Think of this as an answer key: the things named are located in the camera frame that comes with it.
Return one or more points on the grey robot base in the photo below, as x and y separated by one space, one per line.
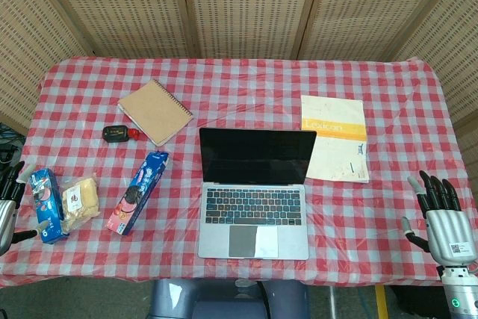
228 298

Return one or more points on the woven bamboo folding screen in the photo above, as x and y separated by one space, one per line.
239 5

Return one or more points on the black device with red clip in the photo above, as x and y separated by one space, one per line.
117 134

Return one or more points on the long blue Oreo box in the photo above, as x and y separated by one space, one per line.
138 194

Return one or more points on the silver laptop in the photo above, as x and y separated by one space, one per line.
254 192

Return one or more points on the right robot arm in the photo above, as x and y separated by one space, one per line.
460 293

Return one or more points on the short blue Oreo box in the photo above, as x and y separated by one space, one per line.
46 205

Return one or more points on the red white checkered tablecloth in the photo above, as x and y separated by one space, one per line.
239 110

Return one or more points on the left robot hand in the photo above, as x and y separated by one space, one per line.
7 210

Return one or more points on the cream Lexicon book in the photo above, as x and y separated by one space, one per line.
336 139

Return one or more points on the brown spiral notebook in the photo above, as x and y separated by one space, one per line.
155 111

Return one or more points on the yellow snack bag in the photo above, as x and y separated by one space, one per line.
80 199

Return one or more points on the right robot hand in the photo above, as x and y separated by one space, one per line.
446 227

